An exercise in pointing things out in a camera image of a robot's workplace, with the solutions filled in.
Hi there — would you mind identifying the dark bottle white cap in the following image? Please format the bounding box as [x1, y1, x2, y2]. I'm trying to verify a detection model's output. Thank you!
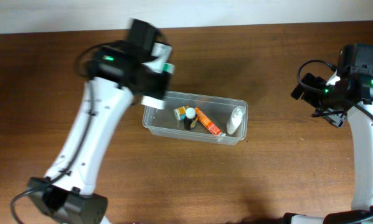
[184, 108, 198, 130]

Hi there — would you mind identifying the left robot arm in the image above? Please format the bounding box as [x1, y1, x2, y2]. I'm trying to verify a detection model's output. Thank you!
[25, 40, 174, 223]

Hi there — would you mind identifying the left black cable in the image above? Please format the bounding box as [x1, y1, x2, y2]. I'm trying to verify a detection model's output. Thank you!
[10, 40, 143, 224]

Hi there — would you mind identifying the clear plastic container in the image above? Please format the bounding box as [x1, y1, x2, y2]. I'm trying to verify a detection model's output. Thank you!
[143, 91, 248, 145]

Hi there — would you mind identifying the white green medicine box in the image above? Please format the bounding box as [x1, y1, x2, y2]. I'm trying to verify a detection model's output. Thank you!
[141, 63, 175, 110]

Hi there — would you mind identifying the right black cable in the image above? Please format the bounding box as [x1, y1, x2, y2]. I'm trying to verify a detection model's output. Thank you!
[296, 59, 373, 138]

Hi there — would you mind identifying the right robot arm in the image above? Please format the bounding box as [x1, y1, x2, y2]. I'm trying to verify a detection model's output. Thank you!
[283, 73, 373, 223]

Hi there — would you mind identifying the small gold-lid jar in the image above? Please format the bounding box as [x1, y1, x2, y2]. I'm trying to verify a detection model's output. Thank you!
[174, 105, 189, 121]

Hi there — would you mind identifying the white spray bottle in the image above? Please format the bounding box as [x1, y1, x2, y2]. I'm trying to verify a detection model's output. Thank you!
[226, 106, 246, 135]

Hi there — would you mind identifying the orange tablet tube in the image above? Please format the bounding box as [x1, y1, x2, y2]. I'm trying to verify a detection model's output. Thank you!
[194, 107, 226, 136]

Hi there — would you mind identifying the black cable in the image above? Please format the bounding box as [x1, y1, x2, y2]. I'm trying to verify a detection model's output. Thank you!
[10, 40, 143, 224]
[296, 59, 373, 138]

